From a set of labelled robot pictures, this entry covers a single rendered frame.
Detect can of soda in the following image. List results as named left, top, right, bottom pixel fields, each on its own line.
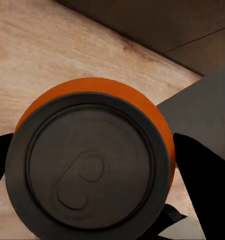
left=5, top=77, right=177, bottom=240

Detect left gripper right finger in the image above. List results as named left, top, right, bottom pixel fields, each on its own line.
left=173, top=133, right=225, bottom=240

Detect trash can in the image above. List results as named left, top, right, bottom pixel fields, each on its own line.
left=156, top=64, right=225, bottom=160

